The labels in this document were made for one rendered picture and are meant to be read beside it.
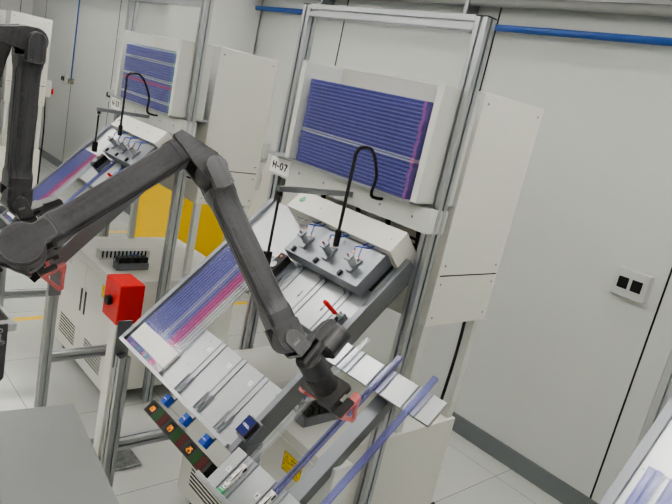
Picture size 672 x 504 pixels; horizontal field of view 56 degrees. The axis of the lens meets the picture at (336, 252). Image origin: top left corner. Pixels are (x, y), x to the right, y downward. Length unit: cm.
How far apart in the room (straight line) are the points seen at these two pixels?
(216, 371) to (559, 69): 223
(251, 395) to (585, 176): 200
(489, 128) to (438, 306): 56
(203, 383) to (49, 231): 79
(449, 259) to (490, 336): 153
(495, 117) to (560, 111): 135
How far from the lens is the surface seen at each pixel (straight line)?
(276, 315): 128
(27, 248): 123
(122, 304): 251
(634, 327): 308
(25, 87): 166
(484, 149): 193
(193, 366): 193
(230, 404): 177
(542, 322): 327
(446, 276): 196
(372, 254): 181
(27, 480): 175
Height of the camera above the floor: 162
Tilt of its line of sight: 14 degrees down
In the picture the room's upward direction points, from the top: 12 degrees clockwise
